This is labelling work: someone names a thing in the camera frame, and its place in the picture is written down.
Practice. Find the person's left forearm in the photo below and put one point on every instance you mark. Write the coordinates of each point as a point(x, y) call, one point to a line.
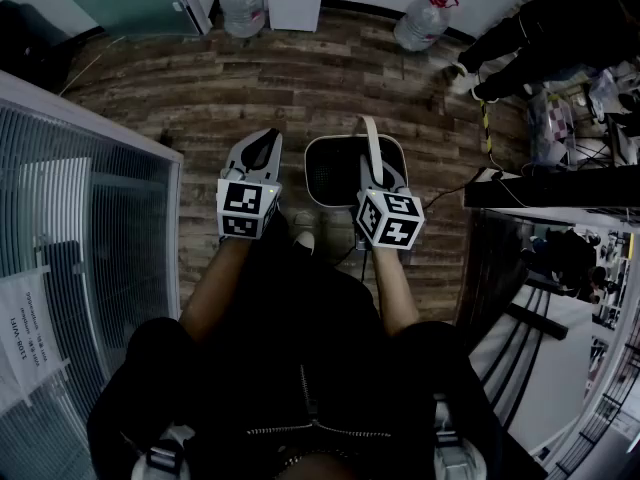
point(215, 288)

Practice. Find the person's white shoe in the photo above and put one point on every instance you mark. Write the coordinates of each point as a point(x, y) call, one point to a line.
point(304, 242)

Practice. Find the black chair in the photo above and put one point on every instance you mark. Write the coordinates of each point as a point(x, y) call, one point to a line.
point(30, 38)

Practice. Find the glass partition with blinds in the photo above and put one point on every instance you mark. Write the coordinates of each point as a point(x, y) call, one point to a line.
point(75, 193)

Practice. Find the work desk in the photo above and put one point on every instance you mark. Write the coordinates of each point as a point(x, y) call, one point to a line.
point(550, 190)

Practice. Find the white water dispenser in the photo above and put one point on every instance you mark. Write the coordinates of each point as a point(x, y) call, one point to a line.
point(294, 3)

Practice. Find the person's right forearm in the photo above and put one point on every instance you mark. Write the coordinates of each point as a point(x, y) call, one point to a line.
point(395, 288)

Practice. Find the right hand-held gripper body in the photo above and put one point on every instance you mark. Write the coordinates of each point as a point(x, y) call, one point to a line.
point(395, 218)

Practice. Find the yellow black striped floor strip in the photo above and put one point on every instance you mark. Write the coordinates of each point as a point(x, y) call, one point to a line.
point(486, 128)

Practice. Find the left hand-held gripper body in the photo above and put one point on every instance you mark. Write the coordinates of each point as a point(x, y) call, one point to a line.
point(240, 203)

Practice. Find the clear plastic storage bin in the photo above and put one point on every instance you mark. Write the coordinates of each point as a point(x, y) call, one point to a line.
point(550, 128)

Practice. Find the white paper notice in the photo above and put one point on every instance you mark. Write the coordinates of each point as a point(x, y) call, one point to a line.
point(30, 333)

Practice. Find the person's black clothing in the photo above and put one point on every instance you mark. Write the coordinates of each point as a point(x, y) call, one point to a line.
point(300, 358)

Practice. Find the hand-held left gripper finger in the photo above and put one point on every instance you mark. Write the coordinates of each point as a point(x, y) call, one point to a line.
point(276, 165)
point(235, 155)

